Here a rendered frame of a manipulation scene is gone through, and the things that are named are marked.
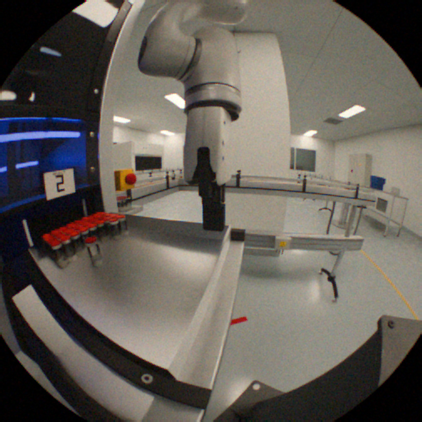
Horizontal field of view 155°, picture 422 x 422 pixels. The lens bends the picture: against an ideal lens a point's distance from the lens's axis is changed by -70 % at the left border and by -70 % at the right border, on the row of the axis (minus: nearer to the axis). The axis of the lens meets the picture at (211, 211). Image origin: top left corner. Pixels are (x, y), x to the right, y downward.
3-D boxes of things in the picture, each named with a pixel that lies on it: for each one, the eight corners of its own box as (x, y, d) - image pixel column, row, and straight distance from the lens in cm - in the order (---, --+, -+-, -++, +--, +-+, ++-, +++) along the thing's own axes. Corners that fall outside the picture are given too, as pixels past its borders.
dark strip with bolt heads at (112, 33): (86, 185, 48) (125, 0, 90) (98, 182, 50) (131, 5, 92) (88, 185, 47) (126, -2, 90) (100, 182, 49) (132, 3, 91)
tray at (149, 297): (34, 264, 40) (28, 249, 39) (112, 223, 49) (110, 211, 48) (177, 379, 15) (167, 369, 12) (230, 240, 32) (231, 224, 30)
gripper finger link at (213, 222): (203, 186, 23) (203, 228, 25) (195, 188, 20) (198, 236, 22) (224, 186, 22) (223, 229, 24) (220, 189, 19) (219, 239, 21)
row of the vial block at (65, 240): (58, 265, 34) (48, 243, 32) (118, 231, 41) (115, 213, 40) (62, 270, 32) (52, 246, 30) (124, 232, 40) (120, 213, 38)
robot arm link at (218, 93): (196, 110, 30) (196, 125, 29) (174, 90, 23) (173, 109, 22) (243, 106, 29) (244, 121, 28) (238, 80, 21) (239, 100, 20)
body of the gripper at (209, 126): (199, 120, 30) (200, 180, 29) (173, 100, 21) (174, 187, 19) (241, 118, 29) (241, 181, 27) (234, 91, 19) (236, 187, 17)
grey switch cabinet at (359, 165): (359, 208, 669) (364, 152, 669) (343, 201, 763) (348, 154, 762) (366, 209, 698) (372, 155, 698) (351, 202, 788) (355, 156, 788)
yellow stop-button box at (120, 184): (109, 191, 60) (106, 171, 59) (122, 187, 64) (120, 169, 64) (122, 191, 54) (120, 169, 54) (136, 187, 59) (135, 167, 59)
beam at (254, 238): (184, 239, 132) (183, 226, 127) (187, 235, 139) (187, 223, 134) (360, 250, 164) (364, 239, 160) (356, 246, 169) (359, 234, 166)
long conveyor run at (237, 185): (147, 190, 132) (146, 172, 131) (157, 187, 144) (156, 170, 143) (375, 207, 152) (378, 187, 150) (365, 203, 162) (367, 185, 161)
